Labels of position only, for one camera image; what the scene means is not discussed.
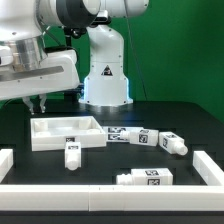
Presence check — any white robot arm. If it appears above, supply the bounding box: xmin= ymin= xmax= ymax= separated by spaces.
xmin=0 ymin=0 xmax=149 ymax=111

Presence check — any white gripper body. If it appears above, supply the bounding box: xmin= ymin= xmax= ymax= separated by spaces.
xmin=0 ymin=50 xmax=79 ymax=100

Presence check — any white right fence block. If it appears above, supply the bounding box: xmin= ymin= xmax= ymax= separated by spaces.
xmin=193 ymin=151 xmax=224 ymax=186

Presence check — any white square tabletop tray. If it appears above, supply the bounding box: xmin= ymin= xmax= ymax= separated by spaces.
xmin=31 ymin=116 xmax=106 ymax=151

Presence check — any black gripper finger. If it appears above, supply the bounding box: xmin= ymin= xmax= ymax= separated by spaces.
xmin=22 ymin=96 xmax=34 ymax=115
xmin=39 ymin=94 xmax=47 ymax=113

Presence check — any white fence block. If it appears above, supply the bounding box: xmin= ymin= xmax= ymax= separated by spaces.
xmin=193 ymin=151 xmax=224 ymax=186
xmin=0 ymin=149 xmax=13 ymax=183

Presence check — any black camera stand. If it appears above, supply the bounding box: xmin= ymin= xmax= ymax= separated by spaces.
xmin=63 ymin=28 xmax=86 ymax=101

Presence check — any white front fence wall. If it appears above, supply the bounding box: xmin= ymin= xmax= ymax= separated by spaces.
xmin=0 ymin=185 xmax=224 ymax=211

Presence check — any marker sheet with tags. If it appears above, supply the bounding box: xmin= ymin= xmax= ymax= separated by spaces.
xmin=103 ymin=126 xmax=139 ymax=142

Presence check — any white left fence block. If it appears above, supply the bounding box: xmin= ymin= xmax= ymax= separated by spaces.
xmin=0 ymin=149 xmax=13 ymax=183

